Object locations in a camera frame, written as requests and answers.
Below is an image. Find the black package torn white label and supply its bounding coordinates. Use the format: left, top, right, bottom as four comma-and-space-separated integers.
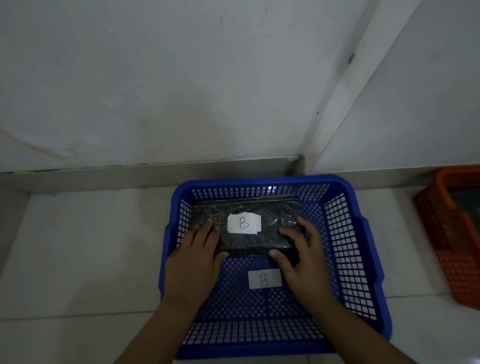
190, 197, 303, 258

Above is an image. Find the person's right hand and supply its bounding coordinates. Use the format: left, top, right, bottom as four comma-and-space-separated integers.
269, 217, 333, 301

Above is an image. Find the person's left hand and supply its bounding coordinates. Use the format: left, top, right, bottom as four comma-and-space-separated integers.
161, 217, 230, 307

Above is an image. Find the person's right forearm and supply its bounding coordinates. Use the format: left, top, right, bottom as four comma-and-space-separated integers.
299, 294, 413, 364

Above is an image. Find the red plastic basket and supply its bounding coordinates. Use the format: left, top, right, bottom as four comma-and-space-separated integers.
411, 166, 480, 311

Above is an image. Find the person's left forearm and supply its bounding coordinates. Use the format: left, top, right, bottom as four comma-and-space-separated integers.
114, 298, 211, 364

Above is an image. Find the blue plastic basket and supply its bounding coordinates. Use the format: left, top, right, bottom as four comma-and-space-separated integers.
159, 175, 393, 361

